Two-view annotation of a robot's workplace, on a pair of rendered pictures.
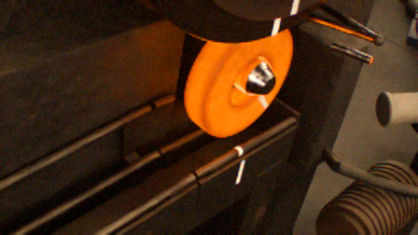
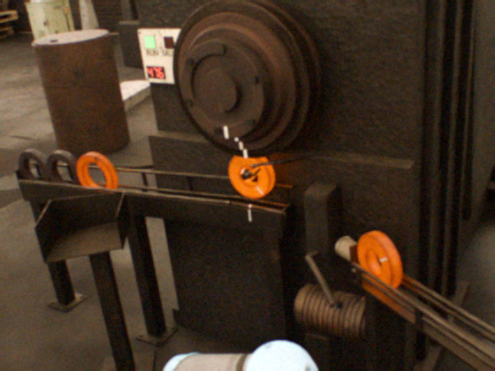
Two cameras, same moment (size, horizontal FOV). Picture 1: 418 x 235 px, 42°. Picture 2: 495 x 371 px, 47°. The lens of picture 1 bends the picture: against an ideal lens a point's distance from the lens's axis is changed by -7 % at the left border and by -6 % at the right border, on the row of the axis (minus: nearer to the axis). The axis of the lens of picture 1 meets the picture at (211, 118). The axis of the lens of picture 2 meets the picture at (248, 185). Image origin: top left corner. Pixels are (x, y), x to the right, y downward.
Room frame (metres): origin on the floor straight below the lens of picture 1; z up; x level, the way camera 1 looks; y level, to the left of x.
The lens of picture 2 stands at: (0.45, -1.69, 1.53)
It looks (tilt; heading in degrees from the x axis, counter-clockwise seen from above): 24 degrees down; 86
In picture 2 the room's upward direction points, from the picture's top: 6 degrees counter-clockwise
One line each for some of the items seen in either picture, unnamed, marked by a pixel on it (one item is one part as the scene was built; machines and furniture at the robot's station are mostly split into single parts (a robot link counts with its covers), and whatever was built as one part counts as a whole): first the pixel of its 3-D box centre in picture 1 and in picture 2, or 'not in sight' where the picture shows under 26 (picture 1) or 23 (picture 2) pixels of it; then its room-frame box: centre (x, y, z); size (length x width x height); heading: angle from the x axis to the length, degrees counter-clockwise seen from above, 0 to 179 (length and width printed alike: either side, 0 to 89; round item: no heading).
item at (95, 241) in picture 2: not in sight; (102, 297); (0.00, 0.10, 0.36); 0.26 x 0.20 x 0.72; 177
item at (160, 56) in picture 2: not in sight; (172, 56); (0.37, 0.27, 1.15); 0.26 x 0.02 x 0.18; 142
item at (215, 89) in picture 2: not in sight; (224, 89); (0.51, -0.10, 1.11); 0.28 x 0.06 x 0.28; 142
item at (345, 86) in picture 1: (313, 95); (323, 221); (0.77, -0.15, 0.68); 0.11 x 0.08 x 0.24; 52
